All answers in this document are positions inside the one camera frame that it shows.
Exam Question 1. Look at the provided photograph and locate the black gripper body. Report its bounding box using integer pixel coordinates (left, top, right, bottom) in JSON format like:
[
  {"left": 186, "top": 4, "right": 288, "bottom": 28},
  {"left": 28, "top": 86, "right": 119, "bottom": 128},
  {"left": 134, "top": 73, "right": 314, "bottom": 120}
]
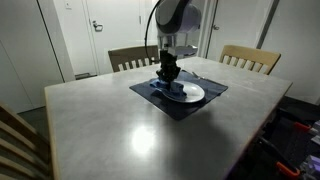
[{"left": 156, "top": 49, "right": 183, "bottom": 83}]

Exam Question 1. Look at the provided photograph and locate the blue cloth towel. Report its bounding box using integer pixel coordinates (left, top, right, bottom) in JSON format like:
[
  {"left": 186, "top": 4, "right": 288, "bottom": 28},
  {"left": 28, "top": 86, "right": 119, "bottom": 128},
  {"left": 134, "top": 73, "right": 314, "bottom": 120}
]
[{"left": 149, "top": 78, "right": 188, "bottom": 101}]

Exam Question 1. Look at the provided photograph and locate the white round plate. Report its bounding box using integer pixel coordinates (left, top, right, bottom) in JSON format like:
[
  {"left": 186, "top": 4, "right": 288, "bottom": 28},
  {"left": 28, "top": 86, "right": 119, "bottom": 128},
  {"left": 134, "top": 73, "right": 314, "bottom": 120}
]
[{"left": 160, "top": 80, "right": 206, "bottom": 104}]

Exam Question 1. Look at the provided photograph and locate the dark blue fabric placemat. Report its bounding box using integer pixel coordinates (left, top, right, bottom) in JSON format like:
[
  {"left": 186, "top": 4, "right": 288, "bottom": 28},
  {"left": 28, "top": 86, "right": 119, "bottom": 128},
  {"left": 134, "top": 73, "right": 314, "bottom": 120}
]
[{"left": 129, "top": 69, "right": 229, "bottom": 122}]

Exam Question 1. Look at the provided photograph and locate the dark brown wooden chair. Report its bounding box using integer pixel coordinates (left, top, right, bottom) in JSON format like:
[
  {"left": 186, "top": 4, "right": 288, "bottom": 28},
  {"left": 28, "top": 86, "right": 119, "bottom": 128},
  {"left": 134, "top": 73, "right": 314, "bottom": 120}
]
[{"left": 107, "top": 44, "right": 160, "bottom": 74}]

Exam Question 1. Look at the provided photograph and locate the white door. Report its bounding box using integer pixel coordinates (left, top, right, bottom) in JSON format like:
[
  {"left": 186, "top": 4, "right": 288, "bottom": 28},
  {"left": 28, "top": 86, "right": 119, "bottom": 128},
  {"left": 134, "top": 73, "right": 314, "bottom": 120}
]
[
  {"left": 83, "top": 0, "right": 144, "bottom": 76},
  {"left": 206, "top": 0, "right": 269, "bottom": 63}
]

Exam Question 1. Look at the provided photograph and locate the light wooden chair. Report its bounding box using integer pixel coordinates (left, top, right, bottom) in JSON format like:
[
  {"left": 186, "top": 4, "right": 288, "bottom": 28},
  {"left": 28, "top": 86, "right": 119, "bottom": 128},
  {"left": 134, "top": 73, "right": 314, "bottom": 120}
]
[
  {"left": 218, "top": 44, "right": 282, "bottom": 76},
  {"left": 0, "top": 101, "right": 54, "bottom": 180}
]

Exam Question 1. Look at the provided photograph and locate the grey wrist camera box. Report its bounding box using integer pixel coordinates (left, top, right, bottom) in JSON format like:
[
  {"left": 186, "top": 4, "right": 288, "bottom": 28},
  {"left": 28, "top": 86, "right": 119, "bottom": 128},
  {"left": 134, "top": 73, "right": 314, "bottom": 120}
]
[{"left": 167, "top": 45, "right": 199, "bottom": 56}]

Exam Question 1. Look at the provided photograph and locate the orange handled bar clamp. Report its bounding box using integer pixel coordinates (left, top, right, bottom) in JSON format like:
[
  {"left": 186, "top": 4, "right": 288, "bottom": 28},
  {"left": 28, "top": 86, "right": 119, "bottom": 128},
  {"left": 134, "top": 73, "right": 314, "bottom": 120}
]
[
  {"left": 275, "top": 161, "right": 302, "bottom": 178},
  {"left": 293, "top": 121, "right": 313, "bottom": 133}
]

